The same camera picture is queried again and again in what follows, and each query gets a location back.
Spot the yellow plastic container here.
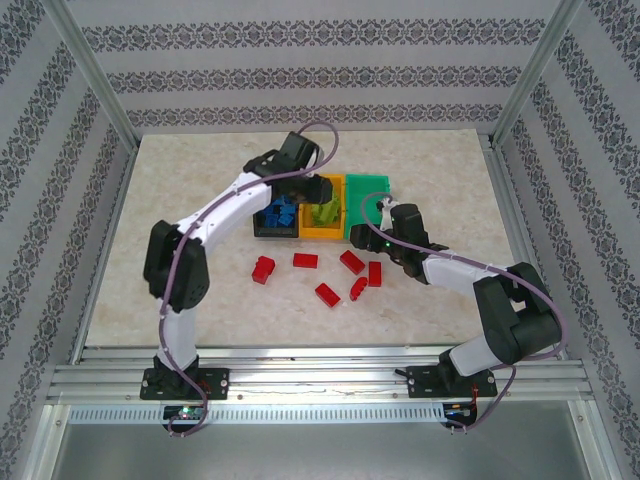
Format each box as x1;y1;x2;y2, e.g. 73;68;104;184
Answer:
298;172;349;241

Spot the black plastic container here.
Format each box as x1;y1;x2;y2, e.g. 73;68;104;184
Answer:
252;197;301;239

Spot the green plastic container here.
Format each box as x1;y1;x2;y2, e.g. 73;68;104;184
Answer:
344;172;392;239

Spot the grey metal bottom panel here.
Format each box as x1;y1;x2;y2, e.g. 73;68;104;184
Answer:
29;402;631;480

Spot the aluminium side rail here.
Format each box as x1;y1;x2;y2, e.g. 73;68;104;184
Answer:
482;132;569;361

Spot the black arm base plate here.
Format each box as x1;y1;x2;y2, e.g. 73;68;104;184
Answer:
406;364;498;400
138;367;231;401

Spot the aluminium front rail frame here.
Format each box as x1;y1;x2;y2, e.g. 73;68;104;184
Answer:
47;344;594;404

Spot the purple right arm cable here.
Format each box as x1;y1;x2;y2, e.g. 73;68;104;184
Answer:
359;192;571;434

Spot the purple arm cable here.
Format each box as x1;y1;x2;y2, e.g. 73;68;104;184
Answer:
359;192;571;434
157;122;343;440

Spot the aluminium frame post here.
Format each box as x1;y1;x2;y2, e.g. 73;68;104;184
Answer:
42;0;140;150
489;0;587;149

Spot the slotted grey cable duct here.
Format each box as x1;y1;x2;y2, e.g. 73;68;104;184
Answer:
67;403;446;425

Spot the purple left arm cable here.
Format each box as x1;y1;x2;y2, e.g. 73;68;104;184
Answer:
157;122;343;440

